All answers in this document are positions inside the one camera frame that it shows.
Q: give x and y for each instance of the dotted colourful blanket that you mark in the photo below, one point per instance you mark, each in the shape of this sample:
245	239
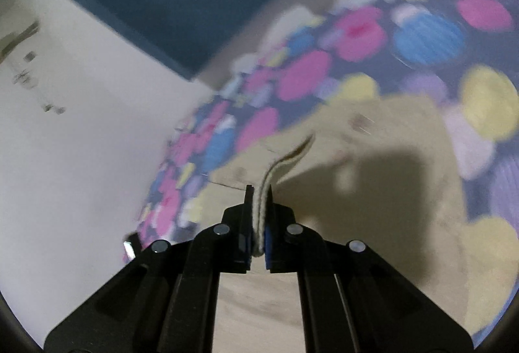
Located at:
304	69

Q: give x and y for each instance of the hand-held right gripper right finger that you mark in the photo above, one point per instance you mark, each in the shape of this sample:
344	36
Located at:
269	251

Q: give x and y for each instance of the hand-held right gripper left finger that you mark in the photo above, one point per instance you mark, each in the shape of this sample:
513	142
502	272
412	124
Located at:
239	241

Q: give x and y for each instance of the beige small garment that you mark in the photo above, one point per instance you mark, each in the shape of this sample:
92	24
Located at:
365	195

